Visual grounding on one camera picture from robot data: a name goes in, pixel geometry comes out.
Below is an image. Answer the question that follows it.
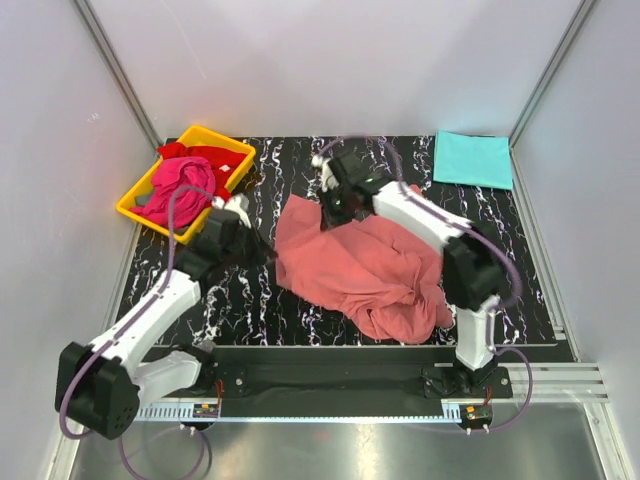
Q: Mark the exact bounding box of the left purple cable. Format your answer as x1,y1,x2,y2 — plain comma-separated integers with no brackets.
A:
58,184,224,477

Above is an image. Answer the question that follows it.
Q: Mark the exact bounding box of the red t-shirt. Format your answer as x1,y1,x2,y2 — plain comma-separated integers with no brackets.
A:
157,142,246,201

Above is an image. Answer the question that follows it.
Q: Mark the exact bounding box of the left small circuit board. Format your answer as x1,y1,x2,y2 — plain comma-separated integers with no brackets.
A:
193,403,220,419

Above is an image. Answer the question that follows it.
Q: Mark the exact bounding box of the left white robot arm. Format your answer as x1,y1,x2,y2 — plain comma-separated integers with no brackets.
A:
55,210,277,440

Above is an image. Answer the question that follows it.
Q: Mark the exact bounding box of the folded turquoise t-shirt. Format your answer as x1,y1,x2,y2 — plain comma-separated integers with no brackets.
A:
433,131,513,190

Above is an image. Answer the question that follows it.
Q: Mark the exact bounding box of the right small circuit board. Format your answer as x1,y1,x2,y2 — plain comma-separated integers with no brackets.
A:
465,404,493,422

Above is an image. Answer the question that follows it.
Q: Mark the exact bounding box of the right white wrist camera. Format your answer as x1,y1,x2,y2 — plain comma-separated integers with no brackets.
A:
311,155,340,192

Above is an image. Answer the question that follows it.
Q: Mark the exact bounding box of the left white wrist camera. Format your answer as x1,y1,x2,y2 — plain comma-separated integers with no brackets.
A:
211,193,252,227

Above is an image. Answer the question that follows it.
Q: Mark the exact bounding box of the left aluminium frame post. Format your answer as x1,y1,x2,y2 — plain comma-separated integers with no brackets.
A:
70,0,161,150

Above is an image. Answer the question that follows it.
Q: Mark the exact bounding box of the right aluminium frame post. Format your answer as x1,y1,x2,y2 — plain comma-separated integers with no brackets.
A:
509,0,599,148

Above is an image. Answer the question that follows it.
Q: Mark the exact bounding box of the aluminium frame post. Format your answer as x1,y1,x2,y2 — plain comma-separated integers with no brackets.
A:
70,0,161,150
509,0,599,148

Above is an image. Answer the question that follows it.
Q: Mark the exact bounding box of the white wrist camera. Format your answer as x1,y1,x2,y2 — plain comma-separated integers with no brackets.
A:
211,193,252,227
311,155,340,192

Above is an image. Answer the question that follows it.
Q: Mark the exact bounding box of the small circuit board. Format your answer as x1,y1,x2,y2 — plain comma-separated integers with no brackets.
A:
465,404,493,422
193,403,220,419

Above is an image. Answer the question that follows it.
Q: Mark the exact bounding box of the salmon pink t-shirt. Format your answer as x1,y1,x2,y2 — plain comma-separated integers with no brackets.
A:
275,195,454,344

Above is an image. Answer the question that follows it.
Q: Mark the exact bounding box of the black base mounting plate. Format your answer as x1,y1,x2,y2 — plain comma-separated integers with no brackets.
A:
169,346,513,408

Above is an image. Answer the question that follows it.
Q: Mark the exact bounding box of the white slotted cable duct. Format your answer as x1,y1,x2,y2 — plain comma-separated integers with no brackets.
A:
134,399,461,424

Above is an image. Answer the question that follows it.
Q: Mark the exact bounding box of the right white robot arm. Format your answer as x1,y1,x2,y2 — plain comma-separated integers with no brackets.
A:
311,153,502,397

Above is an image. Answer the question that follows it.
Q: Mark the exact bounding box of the magenta t-shirt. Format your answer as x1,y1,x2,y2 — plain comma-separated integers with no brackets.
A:
130,156,216,230

